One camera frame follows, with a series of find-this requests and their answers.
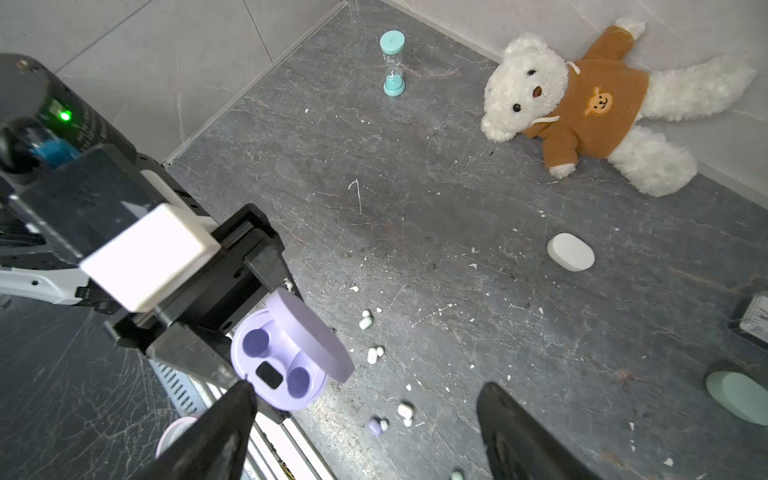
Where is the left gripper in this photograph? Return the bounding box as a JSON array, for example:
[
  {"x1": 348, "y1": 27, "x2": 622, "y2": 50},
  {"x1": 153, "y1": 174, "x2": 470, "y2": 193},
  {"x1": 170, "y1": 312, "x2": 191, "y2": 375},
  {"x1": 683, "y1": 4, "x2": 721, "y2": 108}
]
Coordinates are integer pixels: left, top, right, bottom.
[{"x1": 104, "y1": 204, "x2": 299, "y2": 384}]

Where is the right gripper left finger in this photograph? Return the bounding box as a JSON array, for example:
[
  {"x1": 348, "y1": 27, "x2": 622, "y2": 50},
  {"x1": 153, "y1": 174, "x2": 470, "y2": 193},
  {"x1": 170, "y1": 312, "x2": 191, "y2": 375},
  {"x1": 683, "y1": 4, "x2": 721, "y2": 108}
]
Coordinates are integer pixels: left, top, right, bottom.
[{"x1": 134, "y1": 380, "x2": 258, "y2": 480}]

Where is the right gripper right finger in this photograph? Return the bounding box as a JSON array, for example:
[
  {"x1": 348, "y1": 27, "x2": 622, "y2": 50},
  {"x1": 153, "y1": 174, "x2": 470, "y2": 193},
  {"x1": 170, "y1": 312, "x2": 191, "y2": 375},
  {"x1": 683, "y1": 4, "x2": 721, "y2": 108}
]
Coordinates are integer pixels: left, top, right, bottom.
[{"x1": 476, "y1": 382, "x2": 599, "y2": 480}]

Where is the purple earbud charging case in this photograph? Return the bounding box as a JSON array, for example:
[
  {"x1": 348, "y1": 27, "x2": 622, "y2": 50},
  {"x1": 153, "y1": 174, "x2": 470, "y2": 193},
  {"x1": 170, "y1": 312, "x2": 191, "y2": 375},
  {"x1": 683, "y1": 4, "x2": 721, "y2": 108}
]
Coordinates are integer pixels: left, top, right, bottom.
[{"x1": 230, "y1": 288, "x2": 355, "y2": 412}]

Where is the purple earbud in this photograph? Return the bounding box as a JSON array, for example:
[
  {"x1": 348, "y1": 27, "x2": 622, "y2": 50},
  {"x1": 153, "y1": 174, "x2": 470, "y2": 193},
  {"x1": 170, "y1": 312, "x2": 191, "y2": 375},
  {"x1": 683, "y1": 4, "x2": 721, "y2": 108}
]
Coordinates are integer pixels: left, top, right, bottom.
[{"x1": 367, "y1": 418, "x2": 389, "y2": 437}]

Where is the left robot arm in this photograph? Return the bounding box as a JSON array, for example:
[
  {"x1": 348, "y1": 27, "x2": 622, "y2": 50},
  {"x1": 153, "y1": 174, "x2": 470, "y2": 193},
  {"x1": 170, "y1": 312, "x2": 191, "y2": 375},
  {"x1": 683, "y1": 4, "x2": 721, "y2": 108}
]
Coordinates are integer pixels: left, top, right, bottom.
[{"x1": 1, "y1": 53, "x2": 292, "y2": 388}]

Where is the white earbud charging case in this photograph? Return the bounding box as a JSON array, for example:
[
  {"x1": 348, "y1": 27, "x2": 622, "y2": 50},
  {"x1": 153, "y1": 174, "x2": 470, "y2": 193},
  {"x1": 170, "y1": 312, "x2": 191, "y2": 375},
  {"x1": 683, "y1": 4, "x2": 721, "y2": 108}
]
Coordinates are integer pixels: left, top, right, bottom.
[{"x1": 547, "y1": 232, "x2": 595, "y2": 272}]

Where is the green earbud charging case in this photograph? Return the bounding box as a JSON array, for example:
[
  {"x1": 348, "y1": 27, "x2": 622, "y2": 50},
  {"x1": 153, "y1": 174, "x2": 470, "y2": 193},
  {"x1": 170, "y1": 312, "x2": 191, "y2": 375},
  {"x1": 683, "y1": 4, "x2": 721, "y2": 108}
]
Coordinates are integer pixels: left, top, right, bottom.
[{"x1": 705, "y1": 371, "x2": 768, "y2": 426}]

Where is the white earbud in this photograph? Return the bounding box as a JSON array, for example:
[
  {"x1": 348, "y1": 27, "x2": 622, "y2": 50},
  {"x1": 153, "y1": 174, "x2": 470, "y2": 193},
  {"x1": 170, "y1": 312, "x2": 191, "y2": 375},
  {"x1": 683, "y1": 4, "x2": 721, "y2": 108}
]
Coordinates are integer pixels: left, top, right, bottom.
[
  {"x1": 366, "y1": 346, "x2": 385, "y2": 365},
  {"x1": 397, "y1": 402, "x2": 415, "y2": 428}
]

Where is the small square clock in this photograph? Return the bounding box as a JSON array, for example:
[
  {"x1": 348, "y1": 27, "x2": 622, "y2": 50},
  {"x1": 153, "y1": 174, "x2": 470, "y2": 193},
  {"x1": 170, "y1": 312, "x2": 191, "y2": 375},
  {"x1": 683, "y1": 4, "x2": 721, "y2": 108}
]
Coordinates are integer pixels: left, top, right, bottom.
[{"x1": 727, "y1": 291, "x2": 768, "y2": 352}]

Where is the white teddy bear brown shirt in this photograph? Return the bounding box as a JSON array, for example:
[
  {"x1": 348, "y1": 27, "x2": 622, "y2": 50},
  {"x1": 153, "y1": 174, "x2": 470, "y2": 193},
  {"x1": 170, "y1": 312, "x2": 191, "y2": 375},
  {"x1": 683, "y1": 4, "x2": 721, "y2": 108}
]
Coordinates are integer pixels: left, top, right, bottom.
[{"x1": 481, "y1": 18, "x2": 756, "y2": 197}]

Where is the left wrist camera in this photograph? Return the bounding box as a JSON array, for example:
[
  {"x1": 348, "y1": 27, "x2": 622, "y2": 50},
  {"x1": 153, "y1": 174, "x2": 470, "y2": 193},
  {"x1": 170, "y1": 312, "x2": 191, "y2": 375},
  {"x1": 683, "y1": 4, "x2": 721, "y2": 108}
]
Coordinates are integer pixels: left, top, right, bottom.
[{"x1": 79, "y1": 203, "x2": 221, "y2": 313}]

